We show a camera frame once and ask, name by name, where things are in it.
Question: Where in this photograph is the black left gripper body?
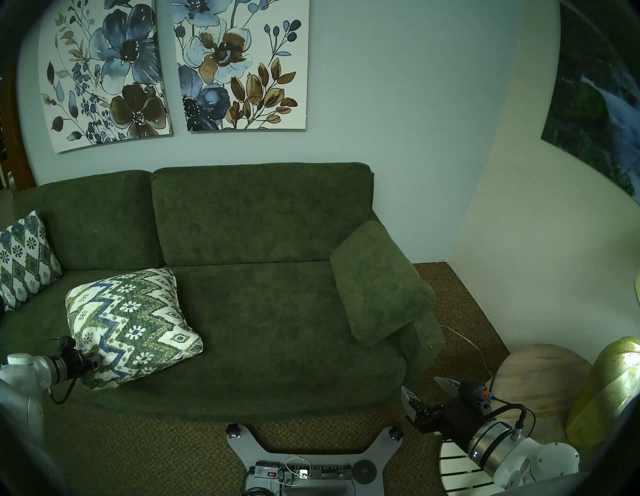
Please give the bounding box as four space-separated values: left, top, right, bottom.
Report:
60 337 99 384

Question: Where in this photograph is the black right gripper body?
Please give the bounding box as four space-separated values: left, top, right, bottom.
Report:
407 394 484 441

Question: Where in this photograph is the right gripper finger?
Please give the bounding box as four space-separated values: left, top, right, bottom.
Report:
433 376 464 399
401 384 426 418

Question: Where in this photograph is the zigzag patterned throw pillow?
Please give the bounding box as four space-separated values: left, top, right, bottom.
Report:
65 268 204 391

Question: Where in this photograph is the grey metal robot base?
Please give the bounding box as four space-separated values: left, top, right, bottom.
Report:
226 424 404 496

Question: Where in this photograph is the diamond patterned throw pillow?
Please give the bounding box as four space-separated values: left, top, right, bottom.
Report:
0 209 64 313

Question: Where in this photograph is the dark green fabric sofa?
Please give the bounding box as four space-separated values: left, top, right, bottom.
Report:
0 162 446 425

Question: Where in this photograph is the white slatted stool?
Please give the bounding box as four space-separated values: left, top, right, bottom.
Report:
439 440 506 496

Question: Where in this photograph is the black round base disc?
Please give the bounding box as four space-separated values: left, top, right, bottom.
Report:
352 460 379 485

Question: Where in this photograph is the round wooden side table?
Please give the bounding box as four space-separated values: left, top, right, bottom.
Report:
492 344 596 446

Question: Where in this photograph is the black power strip box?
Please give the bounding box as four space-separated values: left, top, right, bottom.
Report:
255 462 352 485

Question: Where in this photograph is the gold speckled lamp base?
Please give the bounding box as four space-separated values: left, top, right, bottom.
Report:
566 336 640 447

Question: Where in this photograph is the blue flower canvas painting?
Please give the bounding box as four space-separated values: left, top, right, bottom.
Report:
38 0 174 154

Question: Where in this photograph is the forest waterfall poster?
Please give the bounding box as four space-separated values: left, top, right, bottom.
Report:
541 0 640 198

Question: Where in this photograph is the brown leaf floral canvas painting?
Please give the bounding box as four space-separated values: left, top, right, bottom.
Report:
172 0 310 133

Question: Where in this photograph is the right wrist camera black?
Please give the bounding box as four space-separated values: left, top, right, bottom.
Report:
460 381 496 406

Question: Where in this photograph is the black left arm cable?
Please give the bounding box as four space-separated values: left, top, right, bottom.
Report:
34 339 77 406

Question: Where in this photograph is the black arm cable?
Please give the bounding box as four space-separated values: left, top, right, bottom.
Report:
34 339 77 406
492 399 537 432

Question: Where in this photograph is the thin white floor cable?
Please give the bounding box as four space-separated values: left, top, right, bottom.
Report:
440 325 496 382

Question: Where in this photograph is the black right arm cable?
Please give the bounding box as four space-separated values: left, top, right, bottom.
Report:
492 399 537 432

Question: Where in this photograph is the white coiled cable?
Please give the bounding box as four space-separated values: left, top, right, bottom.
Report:
282 457 312 484

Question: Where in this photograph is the brown wooden door frame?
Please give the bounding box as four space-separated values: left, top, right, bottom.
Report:
0 75 37 192

